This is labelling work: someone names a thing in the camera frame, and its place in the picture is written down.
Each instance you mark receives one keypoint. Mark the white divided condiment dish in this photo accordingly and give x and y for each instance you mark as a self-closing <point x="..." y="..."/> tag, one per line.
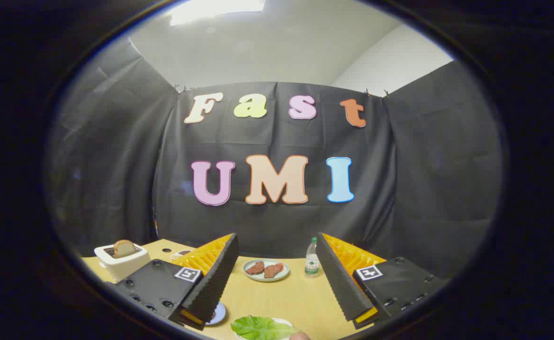
<point x="181" y="254"/>

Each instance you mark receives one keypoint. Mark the white toaster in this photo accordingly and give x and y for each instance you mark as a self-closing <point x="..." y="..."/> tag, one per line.
<point x="123" y="267"/>

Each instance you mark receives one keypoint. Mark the clear plastic water bottle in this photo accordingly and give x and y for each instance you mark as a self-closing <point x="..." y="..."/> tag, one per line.
<point x="312" y="264"/>

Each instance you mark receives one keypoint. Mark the blue round plate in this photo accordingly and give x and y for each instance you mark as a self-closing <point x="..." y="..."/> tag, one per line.
<point x="219" y="314"/>

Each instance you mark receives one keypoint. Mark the green lettuce leaf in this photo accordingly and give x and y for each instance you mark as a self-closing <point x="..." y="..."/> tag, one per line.
<point x="258" y="328"/>

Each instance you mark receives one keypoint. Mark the black backdrop cloth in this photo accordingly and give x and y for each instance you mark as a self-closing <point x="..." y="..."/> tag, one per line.
<point x="428" y="165"/>

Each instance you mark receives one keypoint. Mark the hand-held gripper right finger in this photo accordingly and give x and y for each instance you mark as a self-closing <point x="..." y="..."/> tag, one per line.
<point x="340" y="278"/>

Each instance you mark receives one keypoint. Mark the pale green plate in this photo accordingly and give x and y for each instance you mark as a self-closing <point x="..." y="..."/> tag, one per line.
<point x="266" y="278"/>

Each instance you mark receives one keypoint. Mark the ceiling light panel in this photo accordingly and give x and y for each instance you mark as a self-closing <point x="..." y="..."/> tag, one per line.
<point x="215" y="8"/>

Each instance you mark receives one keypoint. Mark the white leaf-shaped plate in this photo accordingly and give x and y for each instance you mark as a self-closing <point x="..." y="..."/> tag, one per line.
<point x="281" y="322"/>

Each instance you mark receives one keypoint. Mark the brown meat patty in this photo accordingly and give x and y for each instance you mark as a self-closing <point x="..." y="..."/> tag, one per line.
<point x="273" y="270"/>
<point x="255" y="268"/>

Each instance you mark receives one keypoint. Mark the toasted bread slice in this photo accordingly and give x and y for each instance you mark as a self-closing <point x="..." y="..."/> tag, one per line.
<point x="124" y="248"/>

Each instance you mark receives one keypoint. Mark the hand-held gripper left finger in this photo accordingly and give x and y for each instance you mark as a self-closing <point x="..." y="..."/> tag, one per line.
<point x="213" y="278"/>

